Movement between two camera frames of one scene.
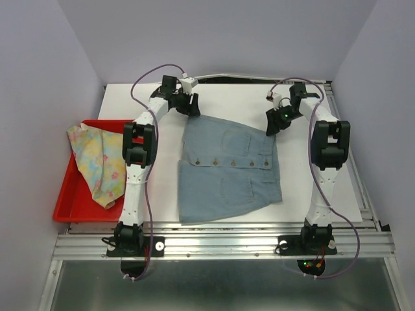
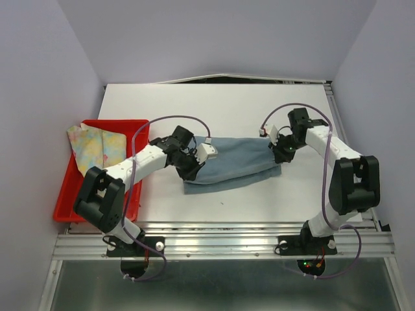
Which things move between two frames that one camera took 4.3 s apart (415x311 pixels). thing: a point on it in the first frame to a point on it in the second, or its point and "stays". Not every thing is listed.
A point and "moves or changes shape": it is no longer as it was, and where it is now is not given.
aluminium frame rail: [89, 240] stays
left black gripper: [190, 109] to [190, 173]
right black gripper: [273, 123] to [279, 155]
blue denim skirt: [227, 168] moves or changes shape
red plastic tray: [76, 203] stays
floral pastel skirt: [100, 158] stays
